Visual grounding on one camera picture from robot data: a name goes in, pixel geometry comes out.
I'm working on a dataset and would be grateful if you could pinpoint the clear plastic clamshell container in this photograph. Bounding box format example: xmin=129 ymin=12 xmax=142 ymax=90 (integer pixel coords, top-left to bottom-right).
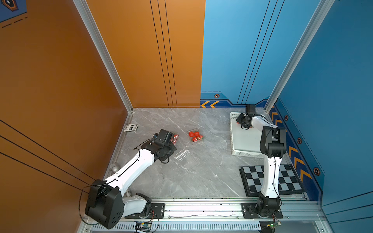
xmin=172 ymin=134 xmax=179 ymax=146

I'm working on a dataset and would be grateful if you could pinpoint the white perforated plastic basket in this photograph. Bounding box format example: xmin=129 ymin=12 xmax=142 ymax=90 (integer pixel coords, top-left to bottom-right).
xmin=230 ymin=112 xmax=273 ymax=158

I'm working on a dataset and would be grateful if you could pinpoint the strawberry seven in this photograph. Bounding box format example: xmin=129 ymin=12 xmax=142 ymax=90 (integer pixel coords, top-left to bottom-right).
xmin=192 ymin=136 xmax=203 ymax=142

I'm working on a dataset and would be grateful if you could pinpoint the clear clamshell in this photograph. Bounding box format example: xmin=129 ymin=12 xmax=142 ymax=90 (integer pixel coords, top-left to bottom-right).
xmin=175 ymin=149 xmax=199 ymax=172

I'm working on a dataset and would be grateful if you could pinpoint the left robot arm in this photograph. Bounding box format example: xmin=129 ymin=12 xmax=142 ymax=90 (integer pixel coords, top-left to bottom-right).
xmin=85 ymin=129 xmax=179 ymax=229

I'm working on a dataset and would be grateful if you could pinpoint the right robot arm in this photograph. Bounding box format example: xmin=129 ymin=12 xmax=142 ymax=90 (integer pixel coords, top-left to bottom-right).
xmin=236 ymin=104 xmax=287 ymax=219

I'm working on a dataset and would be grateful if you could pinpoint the grey metal cylinder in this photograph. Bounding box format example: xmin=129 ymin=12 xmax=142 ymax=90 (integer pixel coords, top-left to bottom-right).
xmin=110 ymin=163 xmax=133 ymax=198

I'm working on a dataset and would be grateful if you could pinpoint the black white checkerboard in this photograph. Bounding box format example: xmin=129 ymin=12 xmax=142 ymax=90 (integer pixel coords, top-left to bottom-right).
xmin=239 ymin=164 xmax=305 ymax=197

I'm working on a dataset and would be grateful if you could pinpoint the left green circuit board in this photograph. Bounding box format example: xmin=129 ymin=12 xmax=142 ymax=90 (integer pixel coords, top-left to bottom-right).
xmin=134 ymin=221 xmax=153 ymax=233

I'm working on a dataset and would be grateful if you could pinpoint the green circuit board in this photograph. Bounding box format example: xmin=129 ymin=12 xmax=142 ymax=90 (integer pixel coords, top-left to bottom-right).
xmin=266 ymin=221 xmax=282 ymax=232
xmin=134 ymin=221 xmax=153 ymax=233

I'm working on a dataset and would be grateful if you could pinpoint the right green circuit board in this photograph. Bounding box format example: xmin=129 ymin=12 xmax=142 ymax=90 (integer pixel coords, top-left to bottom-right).
xmin=266 ymin=221 xmax=282 ymax=232

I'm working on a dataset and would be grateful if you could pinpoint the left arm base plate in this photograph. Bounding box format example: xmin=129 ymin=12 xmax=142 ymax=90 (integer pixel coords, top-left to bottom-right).
xmin=124 ymin=203 xmax=166 ymax=219

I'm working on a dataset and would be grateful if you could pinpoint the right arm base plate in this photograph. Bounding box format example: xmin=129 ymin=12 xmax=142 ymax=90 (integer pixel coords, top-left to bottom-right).
xmin=241 ymin=203 xmax=283 ymax=219

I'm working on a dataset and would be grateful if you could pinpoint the aluminium front rail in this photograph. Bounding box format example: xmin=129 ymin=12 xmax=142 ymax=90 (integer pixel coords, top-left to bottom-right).
xmin=82 ymin=199 xmax=327 ymax=223

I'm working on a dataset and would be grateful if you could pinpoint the right aluminium corner post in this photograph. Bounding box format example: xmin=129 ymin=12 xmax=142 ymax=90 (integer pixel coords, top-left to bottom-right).
xmin=264 ymin=0 xmax=335 ymax=114

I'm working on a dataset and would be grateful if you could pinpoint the aluminium corner post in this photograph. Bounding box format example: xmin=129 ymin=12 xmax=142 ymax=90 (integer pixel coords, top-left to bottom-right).
xmin=264 ymin=0 xmax=335 ymax=114
xmin=73 ymin=0 xmax=133 ymax=114

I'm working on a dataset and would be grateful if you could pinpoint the left aluminium corner post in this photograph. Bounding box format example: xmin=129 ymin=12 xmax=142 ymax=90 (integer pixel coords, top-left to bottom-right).
xmin=73 ymin=0 xmax=133 ymax=114

